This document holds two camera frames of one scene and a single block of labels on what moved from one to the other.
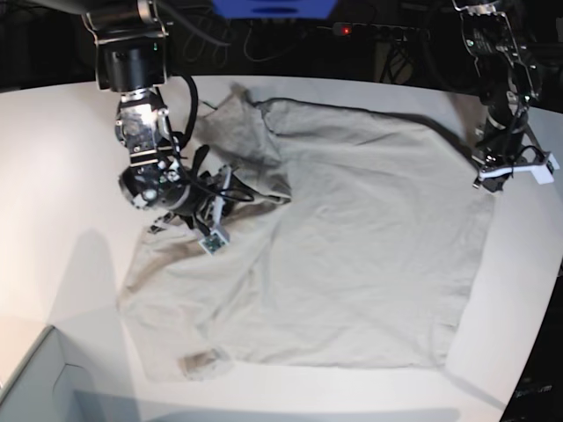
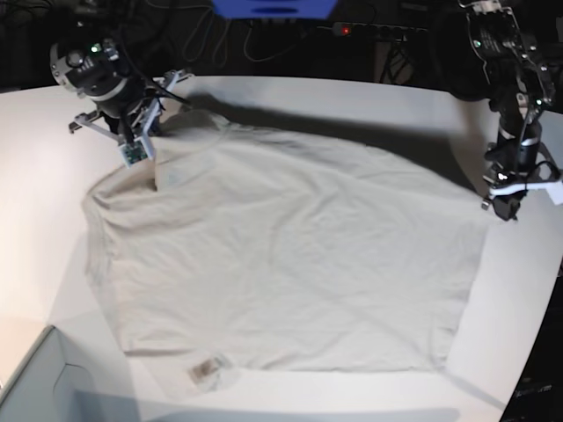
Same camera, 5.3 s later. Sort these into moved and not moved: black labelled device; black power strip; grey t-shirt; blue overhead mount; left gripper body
Moved: grey t-shirt; left gripper body
Not moved: blue overhead mount; black power strip; black labelled device
